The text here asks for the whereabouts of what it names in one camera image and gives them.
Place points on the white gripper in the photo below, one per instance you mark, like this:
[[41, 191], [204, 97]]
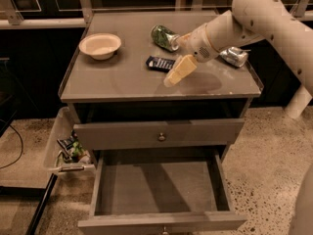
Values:
[[198, 45]]

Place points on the blue rxbar blueberry wrapper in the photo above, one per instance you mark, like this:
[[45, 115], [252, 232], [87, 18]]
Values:
[[159, 64]]

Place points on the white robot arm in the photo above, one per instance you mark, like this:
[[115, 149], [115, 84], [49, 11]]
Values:
[[243, 24]]

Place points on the grey drawer cabinet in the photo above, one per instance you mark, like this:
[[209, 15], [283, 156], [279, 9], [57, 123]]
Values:
[[123, 89]]

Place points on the grey top drawer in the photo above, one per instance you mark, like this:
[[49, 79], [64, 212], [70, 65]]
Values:
[[157, 134]]

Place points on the open grey middle drawer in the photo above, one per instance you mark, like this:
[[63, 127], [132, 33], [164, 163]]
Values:
[[163, 191]]

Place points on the green soda can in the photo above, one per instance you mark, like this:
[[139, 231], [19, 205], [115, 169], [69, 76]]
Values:
[[165, 38]]

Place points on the crushed silver can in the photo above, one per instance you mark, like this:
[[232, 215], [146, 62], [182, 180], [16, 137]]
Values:
[[234, 56]]

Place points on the white paper bowl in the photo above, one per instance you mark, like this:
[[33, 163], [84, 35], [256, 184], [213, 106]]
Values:
[[100, 46]]

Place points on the snack packets in bin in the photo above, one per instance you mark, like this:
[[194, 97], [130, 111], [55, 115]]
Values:
[[72, 151]]

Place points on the clear plastic bin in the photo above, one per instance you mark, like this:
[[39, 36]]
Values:
[[62, 128]]

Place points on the white post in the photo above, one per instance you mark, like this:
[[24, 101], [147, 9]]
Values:
[[299, 101]]

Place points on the metal railing frame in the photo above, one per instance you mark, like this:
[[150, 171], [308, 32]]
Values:
[[45, 17]]

